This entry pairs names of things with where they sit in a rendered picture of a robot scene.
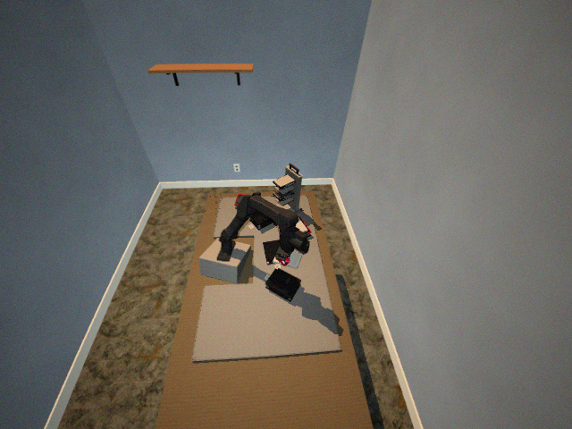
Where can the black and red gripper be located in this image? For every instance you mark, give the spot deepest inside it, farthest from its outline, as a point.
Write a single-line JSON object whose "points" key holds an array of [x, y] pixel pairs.
{"points": [[280, 254]]}

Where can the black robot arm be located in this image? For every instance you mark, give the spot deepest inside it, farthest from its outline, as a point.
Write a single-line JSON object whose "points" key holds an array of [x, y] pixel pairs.
{"points": [[285, 219]]}

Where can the black rectangular frame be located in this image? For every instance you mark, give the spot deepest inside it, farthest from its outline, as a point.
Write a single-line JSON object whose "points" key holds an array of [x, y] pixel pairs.
{"points": [[283, 284]]}

